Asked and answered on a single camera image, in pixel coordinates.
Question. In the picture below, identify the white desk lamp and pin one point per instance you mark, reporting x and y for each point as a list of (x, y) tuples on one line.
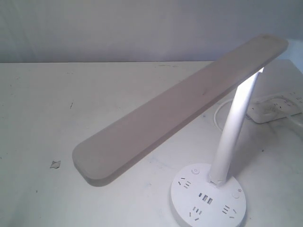
[(201, 195)]

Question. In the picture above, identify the white power strip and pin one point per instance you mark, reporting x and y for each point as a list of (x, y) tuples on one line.
[(291, 102)]

